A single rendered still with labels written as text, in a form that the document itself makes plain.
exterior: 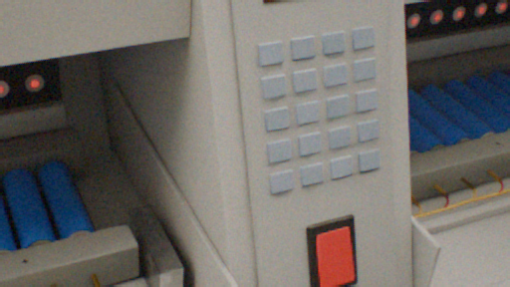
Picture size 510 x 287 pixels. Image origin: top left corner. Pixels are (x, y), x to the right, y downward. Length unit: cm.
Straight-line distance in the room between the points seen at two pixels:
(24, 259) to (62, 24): 13
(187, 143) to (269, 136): 5
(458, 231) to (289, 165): 16
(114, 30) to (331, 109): 10
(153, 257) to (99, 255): 3
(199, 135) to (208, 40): 5
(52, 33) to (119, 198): 17
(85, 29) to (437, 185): 25
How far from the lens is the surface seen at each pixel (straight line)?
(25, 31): 27
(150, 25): 29
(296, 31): 29
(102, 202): 42
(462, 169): 45
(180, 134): 33
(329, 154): 31
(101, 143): 48
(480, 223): 44
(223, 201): 30
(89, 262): 36
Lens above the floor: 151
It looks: 15 degrees down
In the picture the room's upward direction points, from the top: 6 degrees counter-clockwise
